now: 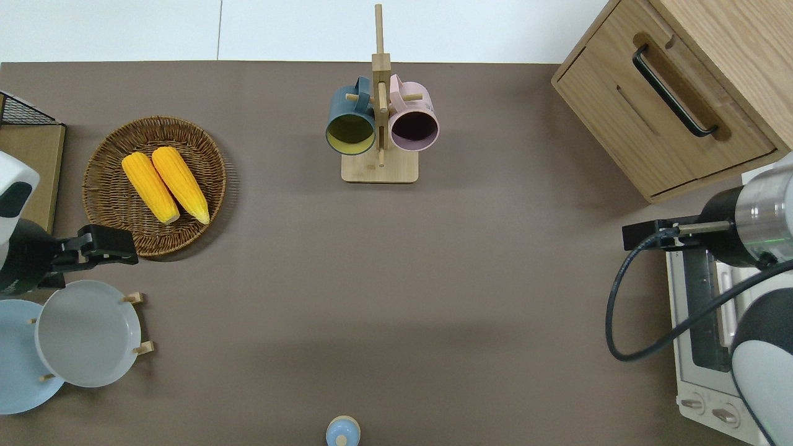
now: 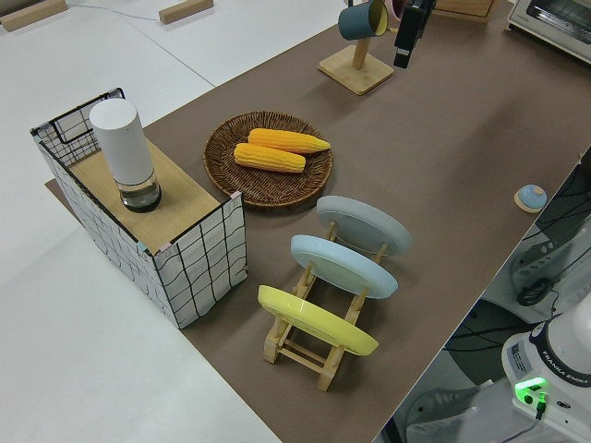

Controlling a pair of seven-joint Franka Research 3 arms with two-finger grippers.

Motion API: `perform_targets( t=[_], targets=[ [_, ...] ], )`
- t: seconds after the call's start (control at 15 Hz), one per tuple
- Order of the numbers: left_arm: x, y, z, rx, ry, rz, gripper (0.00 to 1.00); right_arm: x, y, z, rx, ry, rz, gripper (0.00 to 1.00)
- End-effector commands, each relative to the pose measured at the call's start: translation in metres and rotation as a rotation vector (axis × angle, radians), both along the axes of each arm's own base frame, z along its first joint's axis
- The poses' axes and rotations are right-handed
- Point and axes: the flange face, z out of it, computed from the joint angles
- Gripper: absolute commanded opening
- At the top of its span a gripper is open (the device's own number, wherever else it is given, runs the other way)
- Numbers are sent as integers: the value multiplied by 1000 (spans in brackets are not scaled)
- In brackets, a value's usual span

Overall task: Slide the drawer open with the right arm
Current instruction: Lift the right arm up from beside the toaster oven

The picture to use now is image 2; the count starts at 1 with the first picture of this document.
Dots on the yellow plate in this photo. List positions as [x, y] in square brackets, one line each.
[314, 318]

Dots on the wooden plate rack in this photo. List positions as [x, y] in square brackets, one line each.
[302, 357]

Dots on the light blue plate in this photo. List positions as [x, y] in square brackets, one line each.
[341, 265]

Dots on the teal mug with yellow inside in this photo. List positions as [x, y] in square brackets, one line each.
[358, 20]

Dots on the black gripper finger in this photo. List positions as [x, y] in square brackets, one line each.
[427, 11]
[408, 37]

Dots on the long wooden block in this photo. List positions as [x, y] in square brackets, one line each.
[27, 16]
[184, 11]

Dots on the white power strip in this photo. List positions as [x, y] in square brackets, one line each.
[531, 265]

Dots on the pink mug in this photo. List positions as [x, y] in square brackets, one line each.
[394, 7]

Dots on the white toaster oven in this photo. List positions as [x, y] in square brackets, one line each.
[549, 23]

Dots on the brown wicker basket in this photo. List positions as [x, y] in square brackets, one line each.
[231, 171]

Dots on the yellow corn cob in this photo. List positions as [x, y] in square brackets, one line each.
[270, 158]
[286, 140]

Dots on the brown table mat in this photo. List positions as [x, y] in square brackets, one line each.
[438, 138]

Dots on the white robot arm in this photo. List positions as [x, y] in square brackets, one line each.
[563, 350]

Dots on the grey plate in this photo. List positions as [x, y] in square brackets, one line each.
[365, 223]

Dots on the light wooden drawer cabinet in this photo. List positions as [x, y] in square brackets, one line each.
[461, 8]

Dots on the wooden mug tree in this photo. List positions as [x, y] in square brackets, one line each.
[356, 69]

